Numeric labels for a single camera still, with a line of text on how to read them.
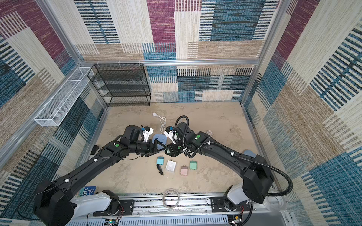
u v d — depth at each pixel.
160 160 0.88
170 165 0.85
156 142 0.70
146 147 0.68
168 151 0.73
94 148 0.90
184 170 0.84
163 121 1.08
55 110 0.72
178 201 0.76
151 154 0.68
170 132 0.70
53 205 0.39
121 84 1.11
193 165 0.86
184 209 0.73
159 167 0.87
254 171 0.42
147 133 0.73
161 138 0.97
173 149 0.67
